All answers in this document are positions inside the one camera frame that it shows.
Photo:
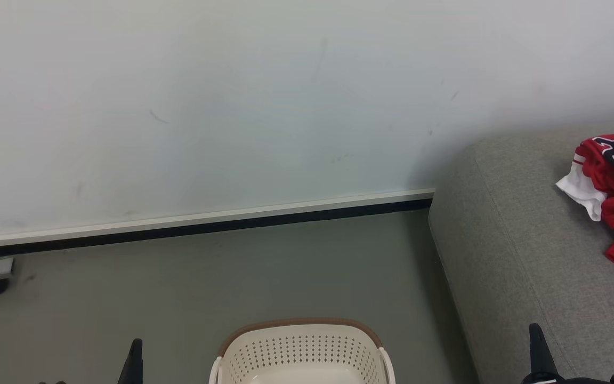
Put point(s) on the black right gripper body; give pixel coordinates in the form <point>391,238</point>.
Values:
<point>584,380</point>

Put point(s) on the grey fabric sofa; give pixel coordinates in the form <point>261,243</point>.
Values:
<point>525,256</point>

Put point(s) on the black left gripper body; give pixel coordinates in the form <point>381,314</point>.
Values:
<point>51,382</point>

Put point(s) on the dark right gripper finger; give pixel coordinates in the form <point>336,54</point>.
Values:
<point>540,354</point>

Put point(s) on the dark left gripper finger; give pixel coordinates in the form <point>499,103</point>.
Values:
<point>133,365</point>

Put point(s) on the cream perforated laundry basket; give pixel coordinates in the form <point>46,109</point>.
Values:
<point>301,352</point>

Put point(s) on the white black wall baseboard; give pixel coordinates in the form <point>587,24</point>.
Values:
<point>179,226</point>

